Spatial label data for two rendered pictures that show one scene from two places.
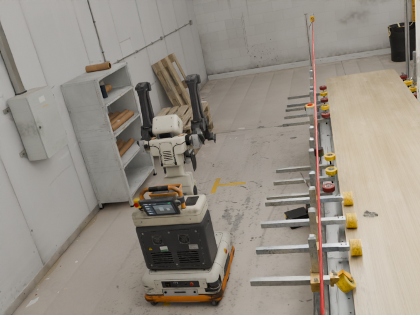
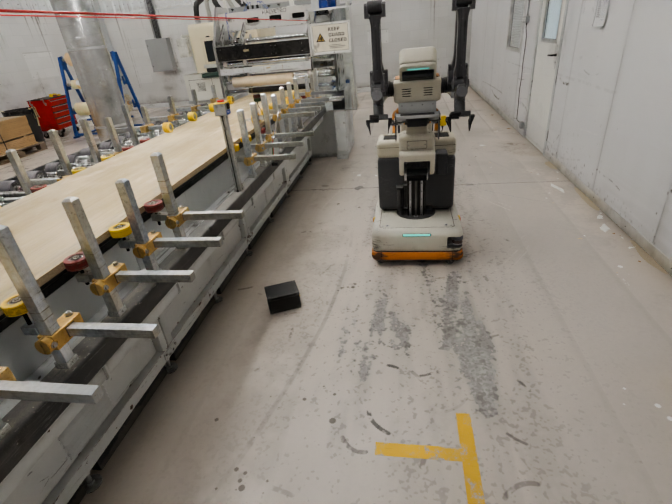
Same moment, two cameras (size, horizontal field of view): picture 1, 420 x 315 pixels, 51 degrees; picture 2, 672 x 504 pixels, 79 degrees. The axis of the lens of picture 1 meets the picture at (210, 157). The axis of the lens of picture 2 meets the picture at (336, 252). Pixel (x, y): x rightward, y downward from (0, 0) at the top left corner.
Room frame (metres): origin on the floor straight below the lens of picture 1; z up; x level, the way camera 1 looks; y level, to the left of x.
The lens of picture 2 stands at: (5.84, -0.53, 1.51)
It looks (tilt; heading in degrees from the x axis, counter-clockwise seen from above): 28 degrees down; 175
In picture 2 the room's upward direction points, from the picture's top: 6 degrees counter-clockwise
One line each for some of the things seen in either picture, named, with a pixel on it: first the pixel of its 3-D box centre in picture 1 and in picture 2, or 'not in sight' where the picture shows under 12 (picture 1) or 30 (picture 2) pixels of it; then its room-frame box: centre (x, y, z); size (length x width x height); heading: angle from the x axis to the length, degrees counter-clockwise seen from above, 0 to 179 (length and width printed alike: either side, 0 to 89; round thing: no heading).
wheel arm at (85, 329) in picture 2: (306, 104); (89, 330); (4.78, -1.19, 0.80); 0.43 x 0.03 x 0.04; 74
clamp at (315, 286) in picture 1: (316, 277); not in sight; (1.65, -0.36, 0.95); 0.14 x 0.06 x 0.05; 164
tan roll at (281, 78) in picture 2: not in sight; (278, 78); (0.22, -0.51, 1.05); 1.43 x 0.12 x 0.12; 74
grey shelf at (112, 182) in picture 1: (114, 134); not in sight; (5.24, 1.09, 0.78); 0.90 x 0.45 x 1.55; 164
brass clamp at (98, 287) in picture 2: not in sight; (109, 279); (4.53, -1.20, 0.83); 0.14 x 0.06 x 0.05; 164
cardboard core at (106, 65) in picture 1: (98, 67); not in sight; (5.34, 1.07, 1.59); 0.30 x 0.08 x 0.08; 74
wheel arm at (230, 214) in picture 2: (305, 122); (197, 216); (4.06, -0.98, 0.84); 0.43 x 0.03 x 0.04; 74
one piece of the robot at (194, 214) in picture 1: (175, 226); (415, 167); (3.03, 0.37, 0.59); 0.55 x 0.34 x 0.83; 73
